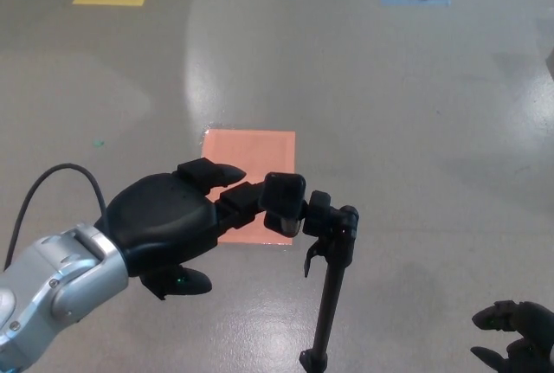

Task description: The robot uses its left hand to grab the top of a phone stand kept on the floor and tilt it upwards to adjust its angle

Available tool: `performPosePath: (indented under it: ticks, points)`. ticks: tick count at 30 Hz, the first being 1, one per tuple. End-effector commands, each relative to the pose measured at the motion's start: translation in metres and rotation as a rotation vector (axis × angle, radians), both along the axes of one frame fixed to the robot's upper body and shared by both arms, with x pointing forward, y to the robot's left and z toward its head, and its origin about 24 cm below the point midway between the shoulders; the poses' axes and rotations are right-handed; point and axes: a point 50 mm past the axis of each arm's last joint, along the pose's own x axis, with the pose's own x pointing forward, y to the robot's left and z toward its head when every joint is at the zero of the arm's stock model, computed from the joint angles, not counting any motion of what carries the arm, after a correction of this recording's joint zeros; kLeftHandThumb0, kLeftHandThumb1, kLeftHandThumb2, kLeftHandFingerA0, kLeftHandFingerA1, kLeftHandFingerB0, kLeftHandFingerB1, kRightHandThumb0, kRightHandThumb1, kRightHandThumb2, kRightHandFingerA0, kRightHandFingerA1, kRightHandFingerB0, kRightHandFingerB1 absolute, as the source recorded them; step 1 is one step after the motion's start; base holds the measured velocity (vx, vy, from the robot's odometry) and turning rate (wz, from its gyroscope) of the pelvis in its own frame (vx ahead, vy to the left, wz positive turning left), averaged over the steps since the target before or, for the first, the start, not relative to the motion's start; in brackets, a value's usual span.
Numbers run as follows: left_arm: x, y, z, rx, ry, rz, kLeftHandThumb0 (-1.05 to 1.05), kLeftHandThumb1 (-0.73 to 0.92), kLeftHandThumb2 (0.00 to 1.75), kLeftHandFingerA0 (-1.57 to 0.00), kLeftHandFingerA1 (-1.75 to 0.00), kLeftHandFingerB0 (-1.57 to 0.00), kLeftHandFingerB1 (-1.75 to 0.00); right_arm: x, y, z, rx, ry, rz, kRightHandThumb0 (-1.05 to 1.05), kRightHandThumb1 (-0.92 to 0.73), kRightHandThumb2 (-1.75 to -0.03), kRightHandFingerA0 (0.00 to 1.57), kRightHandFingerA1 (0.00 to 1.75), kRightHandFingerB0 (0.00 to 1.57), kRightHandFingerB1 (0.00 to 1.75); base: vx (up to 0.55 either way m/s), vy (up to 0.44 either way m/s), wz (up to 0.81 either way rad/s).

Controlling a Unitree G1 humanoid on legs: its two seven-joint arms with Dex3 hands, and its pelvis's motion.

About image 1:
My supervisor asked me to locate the orange floor marking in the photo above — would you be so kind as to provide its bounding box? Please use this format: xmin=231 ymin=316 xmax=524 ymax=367
xmin=201 ymin=129 xmax=297 ymax=248

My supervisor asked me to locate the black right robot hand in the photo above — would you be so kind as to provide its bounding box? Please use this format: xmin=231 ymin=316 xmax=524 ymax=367
xmin=470 ymin=300 xmax=554 ymax=373

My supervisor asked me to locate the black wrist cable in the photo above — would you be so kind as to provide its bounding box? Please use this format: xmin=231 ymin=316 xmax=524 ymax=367
xmin=3 ymin=163 xmax=108 ymax=273

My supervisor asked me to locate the black phone stand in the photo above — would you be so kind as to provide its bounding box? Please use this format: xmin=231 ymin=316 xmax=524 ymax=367
xmin=261 ymin=171 xmax=360 ymax=373

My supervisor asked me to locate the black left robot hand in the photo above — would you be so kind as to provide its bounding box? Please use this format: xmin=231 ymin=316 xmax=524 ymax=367
xmin=93 ymin=158 xmax=269 ymax=301

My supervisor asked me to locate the grey object at edge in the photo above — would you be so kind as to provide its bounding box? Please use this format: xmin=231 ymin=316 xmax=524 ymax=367
xmin=543 ymin=43 xmax=554 ymax=82

